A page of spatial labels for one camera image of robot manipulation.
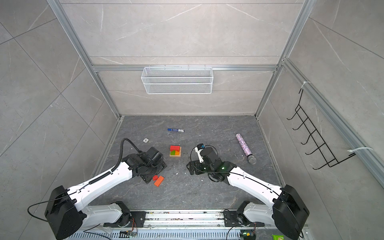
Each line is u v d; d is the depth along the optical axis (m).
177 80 1.00
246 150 0.97
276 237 0.69
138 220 0.73
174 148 0.99
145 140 1.04
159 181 0.86
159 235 0.70
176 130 1.10
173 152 0.95
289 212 0.39
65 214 0.38
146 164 0.58
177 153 0.95
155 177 0.84
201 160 0.71
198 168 0.70
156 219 0.75
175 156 0.95
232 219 0.73
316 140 0.67
